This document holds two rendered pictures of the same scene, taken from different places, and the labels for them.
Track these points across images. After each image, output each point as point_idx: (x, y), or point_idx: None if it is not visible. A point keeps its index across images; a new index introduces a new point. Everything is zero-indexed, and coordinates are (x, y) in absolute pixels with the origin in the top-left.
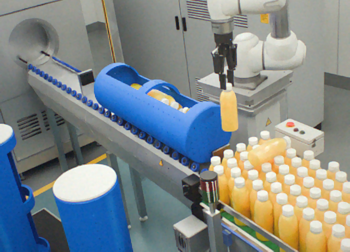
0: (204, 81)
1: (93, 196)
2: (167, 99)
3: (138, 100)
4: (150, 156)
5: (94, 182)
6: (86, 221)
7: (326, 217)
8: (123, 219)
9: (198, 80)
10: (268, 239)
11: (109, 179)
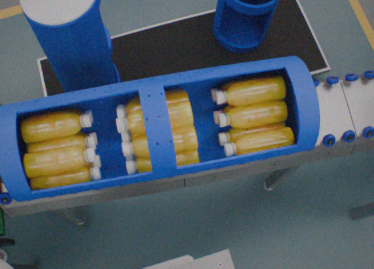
0: (214, 259)
1: None
2: (117, 128)
3: (143, 80)
4: None
5: None
6: None
7: None
8: (43, 45)
9: (228, 252)
10: None
11: (38, 13)
